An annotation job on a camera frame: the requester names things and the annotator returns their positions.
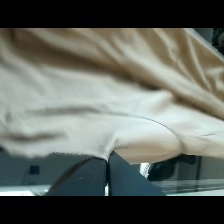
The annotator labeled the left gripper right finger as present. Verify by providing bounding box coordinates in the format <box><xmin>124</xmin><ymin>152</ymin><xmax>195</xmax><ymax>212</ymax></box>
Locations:
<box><xmin>107</xmin><ymin>150</ymin><xmax>167</xmax><ymax>197</ymax></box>

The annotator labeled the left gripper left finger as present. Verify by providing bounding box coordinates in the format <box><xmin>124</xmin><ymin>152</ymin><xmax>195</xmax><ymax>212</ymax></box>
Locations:
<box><xmin>45</xmin><ymin>156</ymin><xmax>108</xmax><ymax>197</ymax></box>

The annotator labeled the beige shirt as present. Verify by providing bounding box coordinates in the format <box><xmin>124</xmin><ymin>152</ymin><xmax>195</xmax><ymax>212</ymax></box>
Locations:
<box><xmin>0</xmin><ymin>27</ymin><xmax>224</xmax><ymax>166</ymax></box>

